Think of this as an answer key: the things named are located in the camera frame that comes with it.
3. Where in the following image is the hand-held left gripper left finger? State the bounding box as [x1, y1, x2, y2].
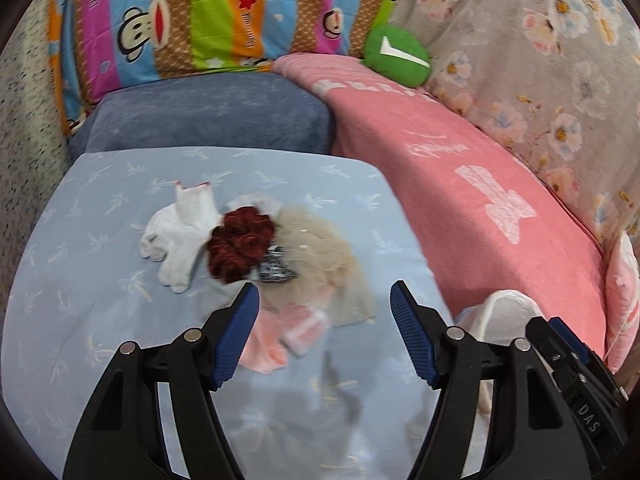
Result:
[62, 281, 261, 480]

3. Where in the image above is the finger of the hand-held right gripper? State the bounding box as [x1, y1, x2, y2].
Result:
[525, 314, 617, 387]

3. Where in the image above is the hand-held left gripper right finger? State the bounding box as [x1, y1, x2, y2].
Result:
[390, 280, 601, 480]

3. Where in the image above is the pale pink ribbed sock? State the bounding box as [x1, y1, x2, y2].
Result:
[277, 305, 331, 357]

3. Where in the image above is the white bin with plastic liner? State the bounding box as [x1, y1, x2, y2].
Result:
[455, 290, 551, 421]

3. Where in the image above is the dark red scrunchie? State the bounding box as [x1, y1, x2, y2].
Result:
[206, 206, 277, 284]

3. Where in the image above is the white sock pair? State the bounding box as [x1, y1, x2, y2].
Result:
[139, 181, 223, 294]

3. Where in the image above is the pink pillow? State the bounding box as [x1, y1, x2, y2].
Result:
[602, 230, 640, 376]

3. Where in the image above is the pink blanket with white print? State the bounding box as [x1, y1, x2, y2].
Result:
[272, 52, 608, 361]

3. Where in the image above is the blue-grey pillow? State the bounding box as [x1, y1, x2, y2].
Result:
[67, 72, 336, 161]

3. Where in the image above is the green round cushion white tick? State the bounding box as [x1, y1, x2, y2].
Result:
[362, 24, 433, 88]

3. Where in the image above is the speckled white sheet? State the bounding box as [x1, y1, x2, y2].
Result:
[0, 10, 76, 311]

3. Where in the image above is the grey floral blanket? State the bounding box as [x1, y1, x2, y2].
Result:
[395, 0, 640, 241]

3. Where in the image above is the striped monkey print pillow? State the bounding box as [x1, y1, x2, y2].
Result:
[47, 0, 406, 136]

